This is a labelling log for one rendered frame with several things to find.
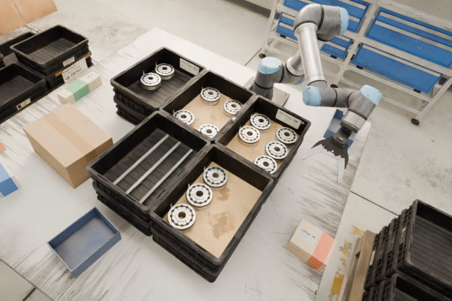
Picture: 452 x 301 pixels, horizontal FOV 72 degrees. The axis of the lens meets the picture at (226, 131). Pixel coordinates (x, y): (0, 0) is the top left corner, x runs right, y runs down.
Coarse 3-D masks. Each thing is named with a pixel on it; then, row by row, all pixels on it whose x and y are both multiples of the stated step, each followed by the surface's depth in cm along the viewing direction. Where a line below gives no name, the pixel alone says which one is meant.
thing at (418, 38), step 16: (384, 16) 259; (400, 16) 255; (368, 32) 274; (384, 32) 268; (400, 32) 261; (416, 32) 256; (432, 32) 249; (448, 32) 245; (368, 48) 281; (400, 48) 270; (416, 48) 263; (432, 48) 257; (448, 48) 251; (368, 64) 292; (384, 64) 284; (400, 64) 278; (416, 64) 270; (448, 64) 259; (400, 80) 286; (416, 80) 279; (432, 80) 272
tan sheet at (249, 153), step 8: (256, 112) 161; (272, 128) 155; (264, 136) 151; (272, 136) 151; (232, 144) 145; (240, 144) 145; (256, 144) 147; (264, 144) 147; (240, 152) 142; (248, 152) 143; (256, 152) 144; (288, 152) 146
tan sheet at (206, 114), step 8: (224, 96) 166; (192, 104) 159; (200, 104) 160; (216, 104) 161; (192, 112) 155; (200, 112) 156; (208, 112) 156; (216, 112) 157; (200, 120) 152; (208, 120) 153; (216, 120) 154; (224, 120) 154
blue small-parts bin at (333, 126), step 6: (336, 108) 181; (336, 114) 184; (342, 114) 182; (330, 120) 177; (336, 120) 184; (330, 126) 180; (336, 126) 181; (330, 132) 169; (348, 138) 166; (354, 138) 167; (348, 144) 169
